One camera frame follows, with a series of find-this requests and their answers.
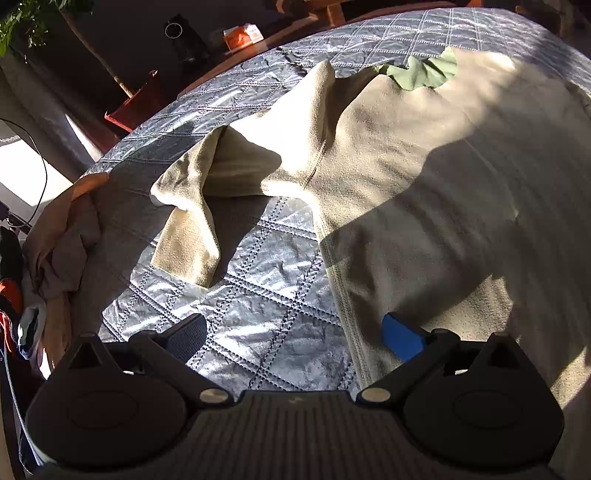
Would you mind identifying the red plant pot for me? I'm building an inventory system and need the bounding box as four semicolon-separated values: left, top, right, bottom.
104;69;163;136

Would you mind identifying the silver quilted mat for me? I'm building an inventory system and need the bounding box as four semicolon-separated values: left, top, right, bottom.
90;7;591;402

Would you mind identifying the orange tissue box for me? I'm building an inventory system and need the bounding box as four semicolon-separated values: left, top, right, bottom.
223;25;262;49

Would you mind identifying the tan garment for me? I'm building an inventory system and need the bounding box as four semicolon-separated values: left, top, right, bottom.
21;173;112;379

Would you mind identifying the beige fleece garment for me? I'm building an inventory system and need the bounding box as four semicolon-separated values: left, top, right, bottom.
150;46;591;480

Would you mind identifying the black speaker with ring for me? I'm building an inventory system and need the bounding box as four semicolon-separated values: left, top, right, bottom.
165;14;209;80

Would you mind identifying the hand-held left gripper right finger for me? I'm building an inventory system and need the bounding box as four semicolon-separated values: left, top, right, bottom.
355;312;530;408

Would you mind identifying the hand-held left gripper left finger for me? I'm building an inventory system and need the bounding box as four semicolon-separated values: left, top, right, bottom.
68;313;232;408

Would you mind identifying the green potted tree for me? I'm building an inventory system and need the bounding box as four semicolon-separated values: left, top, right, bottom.
0;0;136;101

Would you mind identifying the black orange jacket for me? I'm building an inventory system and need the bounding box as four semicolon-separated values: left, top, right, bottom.
0;226;47;361

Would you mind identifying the black cable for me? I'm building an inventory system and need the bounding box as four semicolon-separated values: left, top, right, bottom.
0;117;50;232

